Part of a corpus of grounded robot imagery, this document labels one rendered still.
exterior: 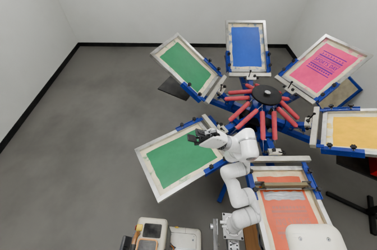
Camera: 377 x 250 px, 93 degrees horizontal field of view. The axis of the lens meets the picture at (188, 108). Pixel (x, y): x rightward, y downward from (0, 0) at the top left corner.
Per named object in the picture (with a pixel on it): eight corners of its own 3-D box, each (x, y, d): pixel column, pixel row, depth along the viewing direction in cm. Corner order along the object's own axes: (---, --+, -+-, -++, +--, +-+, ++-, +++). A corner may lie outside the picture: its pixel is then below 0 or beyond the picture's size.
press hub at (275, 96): (254, 164, 280) (293, 106, 179) (228, 164, 279) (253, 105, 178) (248, 142, 306) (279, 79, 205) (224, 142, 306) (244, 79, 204)
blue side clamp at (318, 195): (318, 200, 159) (323, 198, 154) (313, 201, 159) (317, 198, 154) (304, 168, 179) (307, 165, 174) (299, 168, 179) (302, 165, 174)
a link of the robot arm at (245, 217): (226, 216, 119) (231, 210, 107) (244, 210, 122) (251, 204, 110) (232, 232, 113) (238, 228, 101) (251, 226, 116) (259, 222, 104)
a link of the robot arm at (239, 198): (215, 165, 119) (241, 158, 122) (230, 227, 111) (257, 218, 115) (222, 167, 105) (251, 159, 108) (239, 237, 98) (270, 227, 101)
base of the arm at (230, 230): (220, 235, 125) (224, 232, 113) (219, 214, 133) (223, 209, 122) (242, 237, 125) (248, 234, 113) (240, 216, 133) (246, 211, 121)
